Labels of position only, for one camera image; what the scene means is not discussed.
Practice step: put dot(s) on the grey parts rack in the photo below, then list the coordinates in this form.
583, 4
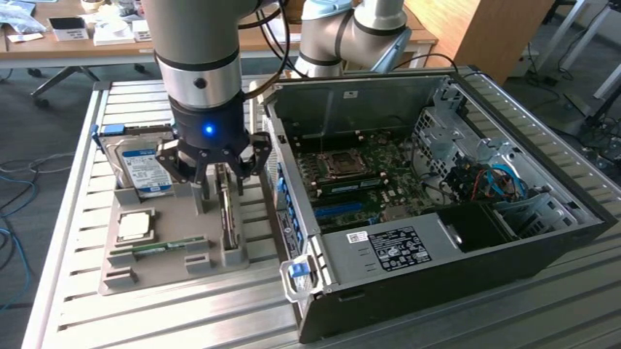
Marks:
160, 270

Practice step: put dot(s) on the flat white box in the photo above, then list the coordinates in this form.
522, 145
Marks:
114, 41

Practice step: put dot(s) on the blue case latch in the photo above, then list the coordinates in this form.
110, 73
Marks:
297, 271

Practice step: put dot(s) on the white box with black top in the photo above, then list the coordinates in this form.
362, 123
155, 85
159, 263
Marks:
70, 34

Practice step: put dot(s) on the clear plastic bag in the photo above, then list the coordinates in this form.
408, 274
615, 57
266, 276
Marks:
19, 23

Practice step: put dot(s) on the white desk leg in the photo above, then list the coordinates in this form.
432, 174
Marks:
611, 80
588, 40

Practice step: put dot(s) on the blue expansion slot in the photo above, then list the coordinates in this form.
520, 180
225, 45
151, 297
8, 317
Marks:
339, 209

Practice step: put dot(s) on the green motherboard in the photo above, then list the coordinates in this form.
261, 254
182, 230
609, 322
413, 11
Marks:
408, 189

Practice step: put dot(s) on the blue slot retainer strip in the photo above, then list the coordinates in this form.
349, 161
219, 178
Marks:
279, 181

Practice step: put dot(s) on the silver metal disk bay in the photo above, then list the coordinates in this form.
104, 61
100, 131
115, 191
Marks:
544, 218

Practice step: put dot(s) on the blue printed packet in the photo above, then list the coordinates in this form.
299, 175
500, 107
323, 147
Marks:
16, 7

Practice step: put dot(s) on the small white box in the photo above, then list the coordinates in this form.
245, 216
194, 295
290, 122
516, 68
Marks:
140, 34

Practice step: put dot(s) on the grey power supply unit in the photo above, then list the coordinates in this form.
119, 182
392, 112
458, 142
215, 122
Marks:
349, 261

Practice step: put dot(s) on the silver CPU chip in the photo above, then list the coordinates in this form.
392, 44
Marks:
135, 226

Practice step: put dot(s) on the white tape roll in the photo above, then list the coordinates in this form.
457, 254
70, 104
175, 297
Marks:
114, 29

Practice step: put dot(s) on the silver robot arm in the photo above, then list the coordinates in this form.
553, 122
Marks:
199, 43

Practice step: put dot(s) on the perforated metal disk bay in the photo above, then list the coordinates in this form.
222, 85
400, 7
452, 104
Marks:
446, 143

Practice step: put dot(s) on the black graphics card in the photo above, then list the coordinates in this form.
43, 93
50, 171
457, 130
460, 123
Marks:
227, 218

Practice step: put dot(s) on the wooden office desk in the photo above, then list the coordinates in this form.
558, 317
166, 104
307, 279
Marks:
48, 49
250, 40

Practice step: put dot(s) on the white paper card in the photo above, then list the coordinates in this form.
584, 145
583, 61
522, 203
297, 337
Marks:
24, 38

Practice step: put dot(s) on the black power connector bundle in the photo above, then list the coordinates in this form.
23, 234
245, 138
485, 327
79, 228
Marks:
461, 181

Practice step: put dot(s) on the blue disk caddy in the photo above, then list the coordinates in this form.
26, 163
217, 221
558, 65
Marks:
112, 129

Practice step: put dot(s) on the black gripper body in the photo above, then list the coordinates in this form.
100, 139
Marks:
209, 127

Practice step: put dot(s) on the black open PC case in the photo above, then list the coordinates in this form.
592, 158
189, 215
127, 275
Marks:
437, 298

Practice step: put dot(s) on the wooden cabinet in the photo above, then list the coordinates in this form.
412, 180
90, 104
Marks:
485, 36

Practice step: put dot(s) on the beige tape roll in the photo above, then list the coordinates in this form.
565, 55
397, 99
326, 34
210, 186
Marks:
92, 4

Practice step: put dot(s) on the hard disk with blue label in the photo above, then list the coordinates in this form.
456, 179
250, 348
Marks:
140, 171

